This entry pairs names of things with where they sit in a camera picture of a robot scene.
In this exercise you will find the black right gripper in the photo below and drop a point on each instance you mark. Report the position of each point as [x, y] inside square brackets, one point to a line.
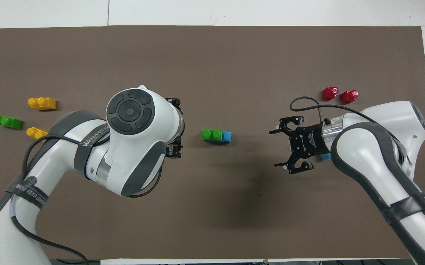
[306, 140]

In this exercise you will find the green two-stud toy block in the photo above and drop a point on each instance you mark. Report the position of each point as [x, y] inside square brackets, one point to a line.
[8, 122]
[211, 134]

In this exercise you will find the blue three-stud toy block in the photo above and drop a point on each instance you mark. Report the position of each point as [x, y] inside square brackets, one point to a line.
[326, 156]
[227, 137]

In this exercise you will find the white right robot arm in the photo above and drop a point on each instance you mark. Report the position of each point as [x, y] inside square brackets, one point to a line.
[378, 162]

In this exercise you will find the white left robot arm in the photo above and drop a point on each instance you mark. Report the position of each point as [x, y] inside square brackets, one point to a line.
[131, 147]

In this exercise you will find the red single-stud toy block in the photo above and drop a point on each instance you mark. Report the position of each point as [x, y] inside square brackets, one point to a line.
[349, 97]
[329, 94]

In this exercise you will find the yellow two-stud toy block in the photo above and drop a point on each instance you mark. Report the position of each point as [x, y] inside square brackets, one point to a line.
[36, 133]
[42, 104]

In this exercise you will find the brown table mat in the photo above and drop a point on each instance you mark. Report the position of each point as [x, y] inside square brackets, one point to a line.
[216, 66]

